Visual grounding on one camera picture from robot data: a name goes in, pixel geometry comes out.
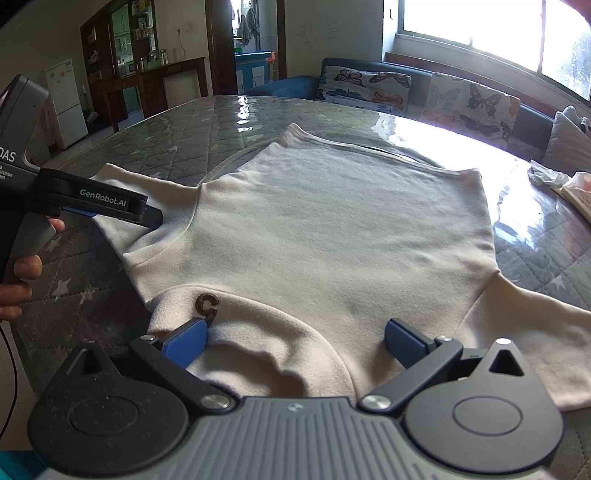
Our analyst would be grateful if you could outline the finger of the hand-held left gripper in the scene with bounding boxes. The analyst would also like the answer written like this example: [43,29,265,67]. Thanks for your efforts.
[31,168,165,230]

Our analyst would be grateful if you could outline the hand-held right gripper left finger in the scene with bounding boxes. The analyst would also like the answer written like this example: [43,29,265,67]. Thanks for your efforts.
[60,319,238,415]

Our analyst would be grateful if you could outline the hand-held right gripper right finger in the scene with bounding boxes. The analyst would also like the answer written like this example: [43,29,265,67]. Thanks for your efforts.
[360,318,542,414]

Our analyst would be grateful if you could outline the cream fleece sweater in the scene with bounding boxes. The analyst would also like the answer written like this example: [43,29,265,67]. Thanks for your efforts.
[90,122,591,412]

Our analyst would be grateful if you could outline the hanging clothes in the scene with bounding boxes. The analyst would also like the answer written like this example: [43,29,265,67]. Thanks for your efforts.
[235,6,262,47]

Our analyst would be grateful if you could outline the person's left hand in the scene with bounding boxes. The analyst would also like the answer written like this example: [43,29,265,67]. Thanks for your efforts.
[0,218,66,322]

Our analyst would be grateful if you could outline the white refrigerator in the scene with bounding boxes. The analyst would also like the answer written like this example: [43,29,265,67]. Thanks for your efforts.
[43,58,90,150]

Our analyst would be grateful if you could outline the dark wooden cabinet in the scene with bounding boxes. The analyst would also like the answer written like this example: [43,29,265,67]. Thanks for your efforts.
[80,0,206,136]

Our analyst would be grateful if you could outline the blue cabinet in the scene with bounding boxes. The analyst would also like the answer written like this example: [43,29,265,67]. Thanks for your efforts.
[235,50,279,94]

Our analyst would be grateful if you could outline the blue sofa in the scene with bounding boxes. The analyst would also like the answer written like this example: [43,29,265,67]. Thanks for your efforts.
[252,57,591,172]

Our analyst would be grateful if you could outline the crumpled white tissue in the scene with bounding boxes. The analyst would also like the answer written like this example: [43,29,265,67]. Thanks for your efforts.
[527,159,571,188]

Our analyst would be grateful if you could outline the pink and white packet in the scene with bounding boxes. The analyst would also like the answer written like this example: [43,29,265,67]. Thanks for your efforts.
[551,171,591,214]

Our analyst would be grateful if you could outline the butterfly print cushion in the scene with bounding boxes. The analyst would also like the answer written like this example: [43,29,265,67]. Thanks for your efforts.
[422,72,522,145]
[316,65,413,117]

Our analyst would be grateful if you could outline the grey pillow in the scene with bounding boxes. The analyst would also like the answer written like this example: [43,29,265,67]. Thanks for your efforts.
[542,105,591,172]

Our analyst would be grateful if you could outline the window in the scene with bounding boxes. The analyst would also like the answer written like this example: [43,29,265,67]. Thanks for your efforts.
[383,0,591,103]

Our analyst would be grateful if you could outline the black cable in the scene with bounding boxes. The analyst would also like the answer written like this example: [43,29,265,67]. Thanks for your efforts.
[0,322,20,437]

